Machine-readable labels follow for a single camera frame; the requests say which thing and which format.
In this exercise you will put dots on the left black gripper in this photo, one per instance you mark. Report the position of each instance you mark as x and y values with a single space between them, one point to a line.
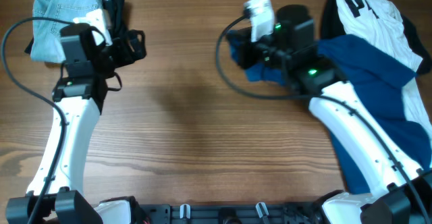
126 59

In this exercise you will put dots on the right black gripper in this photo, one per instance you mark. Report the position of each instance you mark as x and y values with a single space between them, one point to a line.
244 45

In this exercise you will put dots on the blue polo shirt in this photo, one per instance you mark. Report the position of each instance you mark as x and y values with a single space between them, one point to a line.
378 80

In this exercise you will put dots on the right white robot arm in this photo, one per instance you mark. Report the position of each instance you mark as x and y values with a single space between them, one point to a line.
400 189

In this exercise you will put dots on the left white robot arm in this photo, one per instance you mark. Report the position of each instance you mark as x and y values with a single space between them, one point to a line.
77 101

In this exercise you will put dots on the black garment under jeans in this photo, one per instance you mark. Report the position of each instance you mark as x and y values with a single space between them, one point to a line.
115 10

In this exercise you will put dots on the black garment under white shirt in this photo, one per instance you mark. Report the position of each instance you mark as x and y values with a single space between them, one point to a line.
332 27

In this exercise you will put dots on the light blue denim jeans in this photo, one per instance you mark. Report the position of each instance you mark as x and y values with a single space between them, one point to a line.
46 45

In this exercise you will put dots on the white printed t-shirt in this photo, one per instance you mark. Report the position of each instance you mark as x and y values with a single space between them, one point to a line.
380 23

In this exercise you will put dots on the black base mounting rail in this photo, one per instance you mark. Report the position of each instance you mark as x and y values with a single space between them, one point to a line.
288 213

